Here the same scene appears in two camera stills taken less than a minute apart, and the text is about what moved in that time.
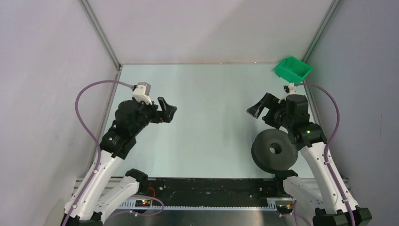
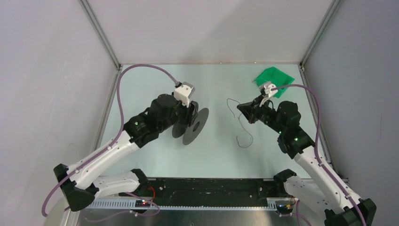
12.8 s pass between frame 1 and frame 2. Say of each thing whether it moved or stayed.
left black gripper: moved
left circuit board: stayed
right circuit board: stayed
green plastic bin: moved
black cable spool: moved
